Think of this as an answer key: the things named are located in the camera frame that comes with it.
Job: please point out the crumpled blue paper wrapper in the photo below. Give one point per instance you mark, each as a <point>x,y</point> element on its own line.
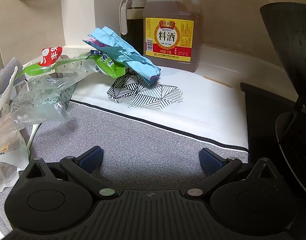
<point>125,52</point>

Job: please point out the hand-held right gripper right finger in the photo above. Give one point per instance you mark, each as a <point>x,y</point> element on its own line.
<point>210,161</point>

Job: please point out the black stove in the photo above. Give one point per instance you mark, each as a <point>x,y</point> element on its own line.
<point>260,120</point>

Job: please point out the black wok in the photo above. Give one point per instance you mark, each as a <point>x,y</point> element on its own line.
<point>290,42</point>

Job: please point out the black round pan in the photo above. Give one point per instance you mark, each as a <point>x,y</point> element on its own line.
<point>295,150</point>

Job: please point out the small teal box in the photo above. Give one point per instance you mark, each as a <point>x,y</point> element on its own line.
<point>68,95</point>

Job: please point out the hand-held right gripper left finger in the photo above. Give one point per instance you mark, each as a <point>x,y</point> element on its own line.
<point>93,157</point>

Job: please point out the clear plastic bag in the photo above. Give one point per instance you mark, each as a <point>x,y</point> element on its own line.
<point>43,97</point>

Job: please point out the green plastic bag red label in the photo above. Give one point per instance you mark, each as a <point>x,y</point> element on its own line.
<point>48,57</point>

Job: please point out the wooden stick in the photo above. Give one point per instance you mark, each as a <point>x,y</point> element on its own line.
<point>218,81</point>

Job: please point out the cooking wine jug yellow label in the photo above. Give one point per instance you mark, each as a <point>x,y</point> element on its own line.
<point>168,40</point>

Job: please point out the grey white geometric print mat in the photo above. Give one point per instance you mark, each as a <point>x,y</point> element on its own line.
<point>143,142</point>

